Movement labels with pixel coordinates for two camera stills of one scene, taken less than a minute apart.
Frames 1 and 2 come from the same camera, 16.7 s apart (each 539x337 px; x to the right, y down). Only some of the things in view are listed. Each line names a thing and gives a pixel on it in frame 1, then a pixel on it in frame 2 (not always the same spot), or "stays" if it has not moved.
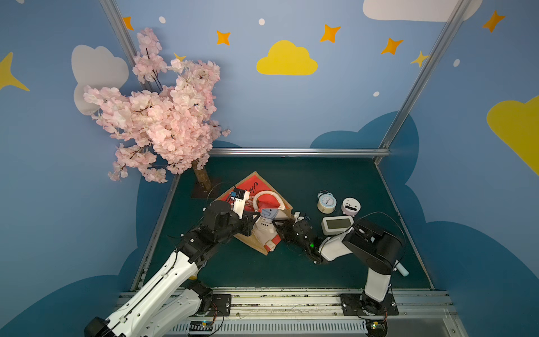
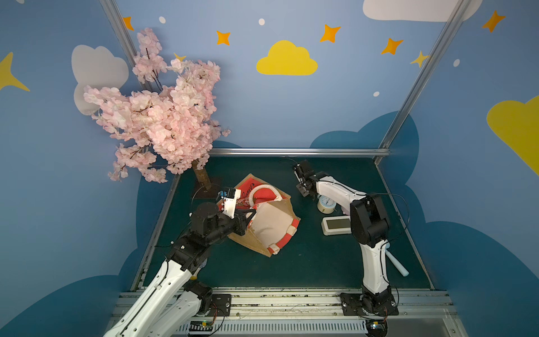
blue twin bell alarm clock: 326,202 stays
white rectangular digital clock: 335,225 stays
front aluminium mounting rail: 320,315 stays
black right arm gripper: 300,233 → 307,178
